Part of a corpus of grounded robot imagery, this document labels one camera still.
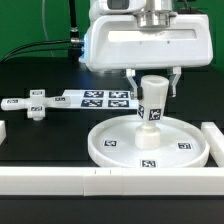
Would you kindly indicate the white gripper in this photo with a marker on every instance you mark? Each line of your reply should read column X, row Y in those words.
column 116, row 42

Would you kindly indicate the white round table top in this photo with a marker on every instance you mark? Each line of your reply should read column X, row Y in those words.
column 127, row 141

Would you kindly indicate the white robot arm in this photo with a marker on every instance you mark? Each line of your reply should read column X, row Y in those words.
column 148, row 14

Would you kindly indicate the white right fence bar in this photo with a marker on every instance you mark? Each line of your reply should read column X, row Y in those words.
column 215, row 138

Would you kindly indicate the white fence bar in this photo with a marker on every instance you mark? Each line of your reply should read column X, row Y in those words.
column 110, row 181
column 215, row 138
column 2, row 131

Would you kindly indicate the white marker plate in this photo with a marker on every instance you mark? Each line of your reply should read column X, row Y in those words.
column 101, row 99

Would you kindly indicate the white front fence bar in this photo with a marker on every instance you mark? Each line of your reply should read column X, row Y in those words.
column 110, row 181

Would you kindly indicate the white cross-shaped table base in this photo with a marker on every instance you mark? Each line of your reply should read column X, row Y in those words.
column 35, row 104

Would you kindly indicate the white left fence bar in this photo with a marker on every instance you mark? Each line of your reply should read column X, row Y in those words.
column 2, row 131

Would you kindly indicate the black upright cable connector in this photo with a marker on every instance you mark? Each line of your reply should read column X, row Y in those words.
column 74, row 51

